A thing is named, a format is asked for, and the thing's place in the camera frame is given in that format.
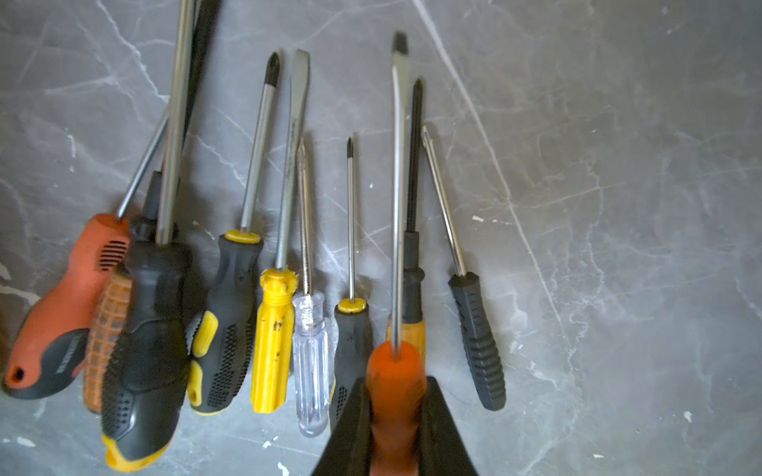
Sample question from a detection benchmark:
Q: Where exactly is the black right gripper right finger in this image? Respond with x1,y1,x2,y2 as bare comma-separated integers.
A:
418,376,477,476

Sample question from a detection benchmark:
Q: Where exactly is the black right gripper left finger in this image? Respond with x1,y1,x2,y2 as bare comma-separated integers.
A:
312,378,373,476

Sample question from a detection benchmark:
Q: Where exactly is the clear handle screwdriver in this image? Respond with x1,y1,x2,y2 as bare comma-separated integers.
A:
293,143,331,438

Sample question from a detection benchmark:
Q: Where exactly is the yellow handle screwdriver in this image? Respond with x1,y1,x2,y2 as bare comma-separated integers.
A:
251,50,310,414

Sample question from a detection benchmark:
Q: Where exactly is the black yellow stubby screwdriver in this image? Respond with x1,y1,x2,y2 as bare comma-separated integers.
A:
329,138,374,430

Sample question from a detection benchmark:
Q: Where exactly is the orange grip black screwdriver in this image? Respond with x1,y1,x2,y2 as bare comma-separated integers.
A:
402,77,427,363

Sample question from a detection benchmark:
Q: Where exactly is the black yellow-collar screwdriver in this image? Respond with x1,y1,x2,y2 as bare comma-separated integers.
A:
188,53,281,417

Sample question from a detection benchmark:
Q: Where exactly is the black ribbed screwdriver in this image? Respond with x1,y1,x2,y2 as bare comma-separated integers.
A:
421,125,506,412

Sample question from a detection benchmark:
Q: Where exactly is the large black yellow-end screwdriver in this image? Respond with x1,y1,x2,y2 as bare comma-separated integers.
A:
101,1,196,472

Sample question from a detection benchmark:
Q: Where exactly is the brown grip black screwdriver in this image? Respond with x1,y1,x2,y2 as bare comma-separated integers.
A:
83,0,221,415

